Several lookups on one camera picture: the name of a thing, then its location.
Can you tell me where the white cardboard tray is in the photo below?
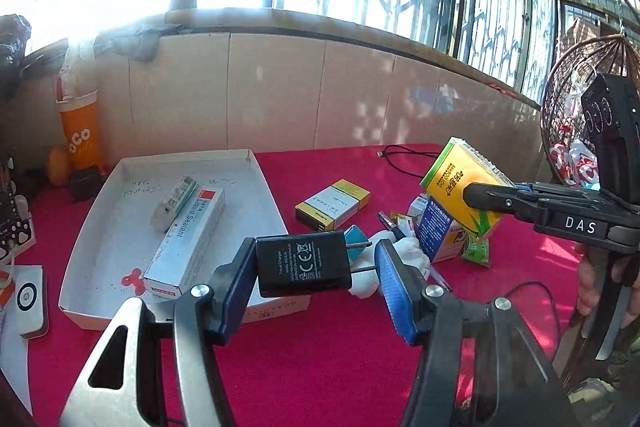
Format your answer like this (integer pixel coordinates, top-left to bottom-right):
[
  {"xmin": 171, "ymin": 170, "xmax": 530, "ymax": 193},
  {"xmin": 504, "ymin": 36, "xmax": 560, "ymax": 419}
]
[{"xmin": 58, "ymin": 149, "xmax": 311, "ymax": 332}]

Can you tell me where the grey rag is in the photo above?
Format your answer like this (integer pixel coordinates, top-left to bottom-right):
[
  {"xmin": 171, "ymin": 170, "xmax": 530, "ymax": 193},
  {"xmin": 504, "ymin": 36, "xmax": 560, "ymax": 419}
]
[{"xmin": 97, "ymin": 22, "xmax": 181, "ymax": 62}]

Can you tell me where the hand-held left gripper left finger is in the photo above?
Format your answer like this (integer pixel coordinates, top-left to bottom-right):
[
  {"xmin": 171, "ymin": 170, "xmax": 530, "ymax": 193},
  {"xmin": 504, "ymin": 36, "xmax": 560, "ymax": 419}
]
[{"xmin": 60, "ymin": 237, "xmax": 258, "ymax": 427}]

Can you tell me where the orange round object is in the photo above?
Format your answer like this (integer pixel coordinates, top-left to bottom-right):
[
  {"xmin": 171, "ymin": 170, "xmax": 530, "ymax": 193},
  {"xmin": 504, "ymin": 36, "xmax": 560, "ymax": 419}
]
[{"xmin": 47, "ymin": 146, "xmax": 71, "ymax": 185}]

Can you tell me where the black gel pen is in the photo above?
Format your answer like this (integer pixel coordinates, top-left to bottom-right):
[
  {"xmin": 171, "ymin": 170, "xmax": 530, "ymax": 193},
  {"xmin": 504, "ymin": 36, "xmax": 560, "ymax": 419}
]
[{"xmin": 378, "ymin": 211, "xmax": 453, "ymax": 293}]

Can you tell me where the blue white medicine box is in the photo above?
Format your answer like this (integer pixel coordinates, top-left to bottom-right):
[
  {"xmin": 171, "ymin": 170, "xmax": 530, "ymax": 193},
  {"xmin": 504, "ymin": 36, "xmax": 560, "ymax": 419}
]
[{"xmin": 416, "ymin": 194, "xmax": 468, "ymax": 264}]

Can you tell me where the black plastic bag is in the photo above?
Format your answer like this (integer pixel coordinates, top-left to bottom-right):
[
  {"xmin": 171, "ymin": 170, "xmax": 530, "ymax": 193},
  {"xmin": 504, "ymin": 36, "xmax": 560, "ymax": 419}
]
[{"xmin": 0, "ymin": 14, "xmax": 33, "ymax": 98}]

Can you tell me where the red white printed cloth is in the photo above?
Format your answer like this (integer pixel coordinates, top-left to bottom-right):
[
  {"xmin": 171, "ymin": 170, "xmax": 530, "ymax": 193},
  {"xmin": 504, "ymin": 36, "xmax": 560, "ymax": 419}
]
[{"xmin": 550, "ymin": 142, "xmax": 598, "ymax": 185}]

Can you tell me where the dark brown box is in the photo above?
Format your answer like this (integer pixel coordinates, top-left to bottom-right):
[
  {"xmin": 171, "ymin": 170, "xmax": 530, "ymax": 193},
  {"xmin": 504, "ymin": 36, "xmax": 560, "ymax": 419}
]
[{"xmin": 67, "ymin": 167, "xmax": 103, "ymax": 202}]

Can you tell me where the yellow white medicine box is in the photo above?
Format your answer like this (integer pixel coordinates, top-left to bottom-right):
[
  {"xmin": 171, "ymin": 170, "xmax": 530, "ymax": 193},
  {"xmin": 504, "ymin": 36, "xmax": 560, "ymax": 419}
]
[{"xmin": 295, "ymin": 179, "xmax": 372, "ymax": 230}]

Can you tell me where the black usb cable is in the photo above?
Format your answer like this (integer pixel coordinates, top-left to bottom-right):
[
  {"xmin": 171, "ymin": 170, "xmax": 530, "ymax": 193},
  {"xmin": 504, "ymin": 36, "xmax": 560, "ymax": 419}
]
[{"xmin": 376, "ymin": 144, "xmax": 446, "ymax": 180}]

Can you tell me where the small white eraser box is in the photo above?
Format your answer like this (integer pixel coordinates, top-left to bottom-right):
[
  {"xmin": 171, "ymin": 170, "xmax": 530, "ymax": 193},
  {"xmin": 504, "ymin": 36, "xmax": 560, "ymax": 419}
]
[{"xmin": 151, "ymin": 175, "xmax": 197, "ymax": 233}]

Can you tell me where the black charger adapter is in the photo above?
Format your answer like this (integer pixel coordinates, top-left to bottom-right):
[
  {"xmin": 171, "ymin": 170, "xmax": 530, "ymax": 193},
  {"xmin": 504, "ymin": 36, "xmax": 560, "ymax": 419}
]
[{"xmin": 256, "ymin": 231, "xmax": 373, "ymax": 299}]

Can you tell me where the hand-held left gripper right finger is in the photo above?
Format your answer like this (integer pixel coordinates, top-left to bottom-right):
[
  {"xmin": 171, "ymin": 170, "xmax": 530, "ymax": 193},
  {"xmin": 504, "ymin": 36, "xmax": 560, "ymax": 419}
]
[{"xmin": 372, "ymin": 239, "xmax": 576, "ymax": 427}]

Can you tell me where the white power bank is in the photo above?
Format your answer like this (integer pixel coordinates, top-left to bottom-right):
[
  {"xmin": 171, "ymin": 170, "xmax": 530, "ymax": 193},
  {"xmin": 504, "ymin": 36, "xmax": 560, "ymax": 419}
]
[{"xmin": 11, "ymin": 264, "xmax": 51, "ymax": 339}]

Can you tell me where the black patterned pouch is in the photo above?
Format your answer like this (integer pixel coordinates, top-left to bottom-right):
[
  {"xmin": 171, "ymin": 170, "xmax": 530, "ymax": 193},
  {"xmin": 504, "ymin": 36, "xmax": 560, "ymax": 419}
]
[{"xmin": 0, "ymin": 147, "xmax": 36, "ymax": 263}]

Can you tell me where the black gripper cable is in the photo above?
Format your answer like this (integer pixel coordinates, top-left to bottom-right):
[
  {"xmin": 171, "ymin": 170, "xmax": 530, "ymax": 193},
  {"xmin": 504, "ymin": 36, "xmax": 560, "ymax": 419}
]
[{"xmin": 500, "ymin": 281, "xmax": 566, "ymax": 358}]

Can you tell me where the person's right hand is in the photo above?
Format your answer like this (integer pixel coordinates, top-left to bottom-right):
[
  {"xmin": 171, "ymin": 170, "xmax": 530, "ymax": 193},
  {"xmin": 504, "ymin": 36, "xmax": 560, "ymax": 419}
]
[{"xmin": 575, "ymin": 242, "xmax": 640, "ymax": 323}]

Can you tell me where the green snack packet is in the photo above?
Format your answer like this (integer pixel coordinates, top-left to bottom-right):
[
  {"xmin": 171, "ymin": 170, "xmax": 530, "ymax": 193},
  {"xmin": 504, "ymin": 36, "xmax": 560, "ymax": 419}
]
[{"xmin": 460, "ymin": 232, "xmax": 491, "ymax": 268}]

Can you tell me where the white tissue wad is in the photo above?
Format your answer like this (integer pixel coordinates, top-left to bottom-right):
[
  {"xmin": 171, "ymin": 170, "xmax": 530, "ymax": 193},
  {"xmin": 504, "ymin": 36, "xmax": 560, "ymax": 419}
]
[{"xmin": 347, "ymin": 229, "xmax": 432, "ymax": 299}]

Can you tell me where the orange paper cup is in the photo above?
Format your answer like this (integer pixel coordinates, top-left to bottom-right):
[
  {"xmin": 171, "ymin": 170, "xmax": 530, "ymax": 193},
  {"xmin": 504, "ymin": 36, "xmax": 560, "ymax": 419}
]
[{"xmin": 55, "ymin": 89, "xmax": 103, "ymax": 170}]

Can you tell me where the white sealant box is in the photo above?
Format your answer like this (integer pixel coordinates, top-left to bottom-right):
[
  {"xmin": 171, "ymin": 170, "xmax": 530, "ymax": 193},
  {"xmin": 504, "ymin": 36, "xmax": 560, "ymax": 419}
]
[{"xmin": 142, "ymin": 187, "xmax": 226, "ymax": 300}]

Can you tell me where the person's right forearm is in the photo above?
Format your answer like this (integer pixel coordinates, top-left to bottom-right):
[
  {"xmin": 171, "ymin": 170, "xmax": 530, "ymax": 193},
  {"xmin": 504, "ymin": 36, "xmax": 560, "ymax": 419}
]
[{"xmin": 570, "ymin": 347, "xmax": 640, "ymax": 427}]

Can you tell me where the yellow green box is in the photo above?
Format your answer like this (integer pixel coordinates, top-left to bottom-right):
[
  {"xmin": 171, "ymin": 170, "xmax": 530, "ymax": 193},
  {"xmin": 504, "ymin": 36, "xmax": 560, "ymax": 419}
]
[{"xmin": 420, "ymin": 137, "xmax": 516, "ymax": 240}]

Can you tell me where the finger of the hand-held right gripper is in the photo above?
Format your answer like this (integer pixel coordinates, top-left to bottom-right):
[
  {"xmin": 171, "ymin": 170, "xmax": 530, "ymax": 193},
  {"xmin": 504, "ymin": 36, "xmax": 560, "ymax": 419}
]
[{"xmin": 462, "ymin": 181, "xmax": 541, "ymax": 221}]

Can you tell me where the wicker hanging chair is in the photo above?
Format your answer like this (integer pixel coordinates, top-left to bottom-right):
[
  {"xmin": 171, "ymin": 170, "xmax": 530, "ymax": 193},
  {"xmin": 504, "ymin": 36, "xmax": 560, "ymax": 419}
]
[{"xmin": 540, "ymin": 34, "xmax": 640, "ymax": 188}]

